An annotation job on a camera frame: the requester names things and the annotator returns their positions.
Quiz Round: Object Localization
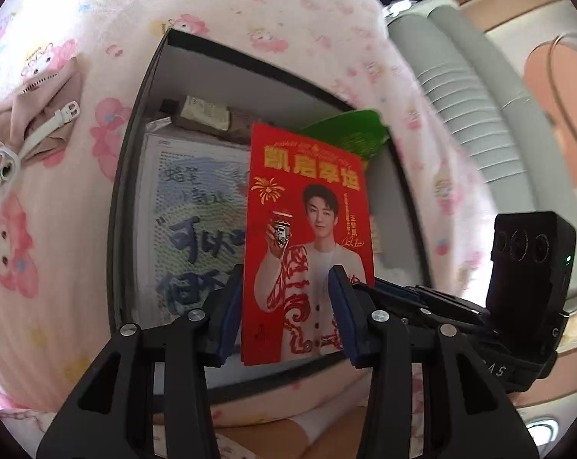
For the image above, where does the brown sachet packet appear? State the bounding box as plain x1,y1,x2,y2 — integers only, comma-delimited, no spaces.
173,94,253,143

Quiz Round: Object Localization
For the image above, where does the scribbled drawing pad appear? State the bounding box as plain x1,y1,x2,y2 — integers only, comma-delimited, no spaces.
142,131,251,319

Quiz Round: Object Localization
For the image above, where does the beige cloth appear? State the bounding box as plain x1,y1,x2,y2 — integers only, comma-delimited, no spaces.
0,63,87,169

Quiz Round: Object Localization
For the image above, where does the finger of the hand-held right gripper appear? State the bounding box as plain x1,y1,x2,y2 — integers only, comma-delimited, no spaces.
353,283,485,340
377,282,490,323

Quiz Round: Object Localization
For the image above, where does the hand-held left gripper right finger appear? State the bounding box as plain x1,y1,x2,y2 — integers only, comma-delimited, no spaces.
329,265,540,459

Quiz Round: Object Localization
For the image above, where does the white buckle strap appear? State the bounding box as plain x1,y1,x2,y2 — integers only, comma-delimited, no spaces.
17,99,82,162

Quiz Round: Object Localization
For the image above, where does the black storage box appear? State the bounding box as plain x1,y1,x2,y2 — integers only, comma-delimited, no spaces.
108,28,434,405

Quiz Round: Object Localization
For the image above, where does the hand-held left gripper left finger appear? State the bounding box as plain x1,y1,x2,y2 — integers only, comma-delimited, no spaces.
36,264,245,459

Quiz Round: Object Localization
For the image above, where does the green snack bag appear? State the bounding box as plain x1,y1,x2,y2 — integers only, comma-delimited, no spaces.
298,109,391,160

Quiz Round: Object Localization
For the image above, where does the pink printed blanket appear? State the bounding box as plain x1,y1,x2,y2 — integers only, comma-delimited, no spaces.
0,0,492,459

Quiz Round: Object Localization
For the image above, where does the peach round object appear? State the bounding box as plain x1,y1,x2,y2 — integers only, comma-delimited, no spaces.
524,33,577,213

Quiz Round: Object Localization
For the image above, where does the red printed card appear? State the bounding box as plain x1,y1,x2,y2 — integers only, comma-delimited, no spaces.
240,122,376,367

